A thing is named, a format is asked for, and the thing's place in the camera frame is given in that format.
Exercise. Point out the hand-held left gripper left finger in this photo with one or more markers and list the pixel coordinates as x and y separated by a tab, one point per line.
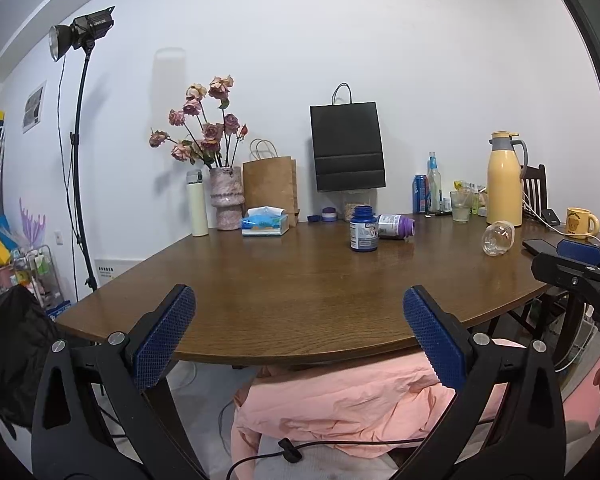
162	330

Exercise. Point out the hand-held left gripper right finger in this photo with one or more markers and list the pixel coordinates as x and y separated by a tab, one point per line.
435	332

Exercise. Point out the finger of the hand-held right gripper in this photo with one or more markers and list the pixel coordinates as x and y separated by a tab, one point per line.
580	251
565	272

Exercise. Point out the clear glass jar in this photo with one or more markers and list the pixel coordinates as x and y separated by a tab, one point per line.
497	239

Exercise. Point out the yellow mug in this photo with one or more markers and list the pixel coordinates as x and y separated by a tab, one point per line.
579	222

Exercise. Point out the black smartphone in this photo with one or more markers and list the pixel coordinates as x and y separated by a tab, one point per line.
539	246

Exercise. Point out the white floor heater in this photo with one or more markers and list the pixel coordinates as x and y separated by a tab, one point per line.
115	272

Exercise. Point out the dark wooden chair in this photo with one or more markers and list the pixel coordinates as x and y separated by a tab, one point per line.
535	190

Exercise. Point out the yellow thermos jug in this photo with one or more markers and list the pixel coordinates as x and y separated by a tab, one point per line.
504	185

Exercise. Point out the purple-capped supplement bottle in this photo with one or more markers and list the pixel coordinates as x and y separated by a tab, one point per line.
394	226

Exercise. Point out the small green bottle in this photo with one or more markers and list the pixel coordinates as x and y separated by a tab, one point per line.
476	200

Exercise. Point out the pink jacket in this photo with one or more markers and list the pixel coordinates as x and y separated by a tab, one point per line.
340	400

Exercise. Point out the blue supplement bottle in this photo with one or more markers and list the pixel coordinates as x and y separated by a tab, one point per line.
364	232

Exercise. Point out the clear drinking glass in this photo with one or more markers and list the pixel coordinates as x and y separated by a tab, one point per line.
461	207

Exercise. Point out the white thermos bottle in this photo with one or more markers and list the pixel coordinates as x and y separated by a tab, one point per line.
198	207

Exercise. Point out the metal storage rack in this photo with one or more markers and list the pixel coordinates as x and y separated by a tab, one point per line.
37	272

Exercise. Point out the blue soda can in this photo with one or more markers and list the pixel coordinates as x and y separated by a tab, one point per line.
420	195

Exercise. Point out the blue tissue box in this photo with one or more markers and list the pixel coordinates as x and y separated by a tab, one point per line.
264	224

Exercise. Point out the pink marbled vase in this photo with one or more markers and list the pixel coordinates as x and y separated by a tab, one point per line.
226	197

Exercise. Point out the clear food jar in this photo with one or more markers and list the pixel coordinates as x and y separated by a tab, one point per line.
360	206

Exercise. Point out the clear glass bottle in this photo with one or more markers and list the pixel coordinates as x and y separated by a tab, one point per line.
433	185

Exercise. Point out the small purple jar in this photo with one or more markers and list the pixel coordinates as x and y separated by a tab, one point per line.
329	215

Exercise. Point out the purple plastic hangers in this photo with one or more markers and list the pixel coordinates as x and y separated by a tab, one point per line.
32	222

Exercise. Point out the brown paper bag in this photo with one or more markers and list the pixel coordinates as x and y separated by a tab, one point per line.
270	187

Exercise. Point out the dried rose bouquet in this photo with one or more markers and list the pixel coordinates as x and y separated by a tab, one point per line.
205	130

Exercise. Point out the black paper bag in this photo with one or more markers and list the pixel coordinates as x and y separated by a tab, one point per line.
347	147

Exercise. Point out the black studio light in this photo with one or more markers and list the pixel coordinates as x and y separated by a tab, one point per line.
82	30

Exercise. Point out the white wall socket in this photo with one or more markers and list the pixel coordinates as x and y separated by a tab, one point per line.
58	237

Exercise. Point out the wall picture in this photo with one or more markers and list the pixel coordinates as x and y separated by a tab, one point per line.
34	107

